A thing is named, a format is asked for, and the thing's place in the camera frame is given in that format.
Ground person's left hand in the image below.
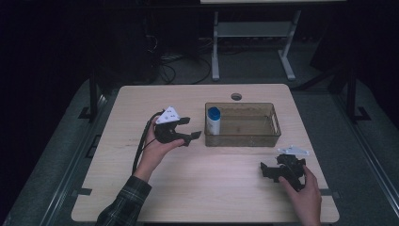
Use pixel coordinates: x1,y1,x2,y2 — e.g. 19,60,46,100
133,120,186,184

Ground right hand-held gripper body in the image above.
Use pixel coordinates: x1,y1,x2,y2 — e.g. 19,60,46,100
275,145,311,192

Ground black floor cables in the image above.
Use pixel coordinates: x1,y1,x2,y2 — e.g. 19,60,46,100
155,52,213,86

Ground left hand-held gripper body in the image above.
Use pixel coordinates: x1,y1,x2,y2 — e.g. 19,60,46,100
153,105,186,145

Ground black metal post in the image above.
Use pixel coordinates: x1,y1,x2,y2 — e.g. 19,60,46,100
78,67,102,122
344,67,372,124

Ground person's right hand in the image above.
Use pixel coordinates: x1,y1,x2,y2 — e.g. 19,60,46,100
278,165,323,226

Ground clear brown plastic bin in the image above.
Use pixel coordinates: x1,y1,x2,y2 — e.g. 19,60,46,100
204,102,282,148

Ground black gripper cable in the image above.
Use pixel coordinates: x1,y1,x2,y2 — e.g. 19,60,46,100
131,109,166,176

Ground white metal stand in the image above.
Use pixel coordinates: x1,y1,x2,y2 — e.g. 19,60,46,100
211,10,302,82

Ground white shampoo bottle blue cap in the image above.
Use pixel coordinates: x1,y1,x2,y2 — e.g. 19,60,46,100
205,106,222,137

